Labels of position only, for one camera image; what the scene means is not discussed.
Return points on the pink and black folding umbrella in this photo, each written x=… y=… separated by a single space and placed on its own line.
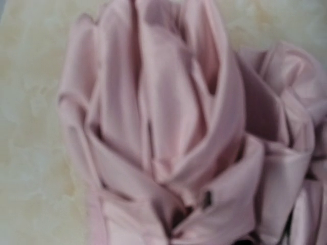
x=182 y=140

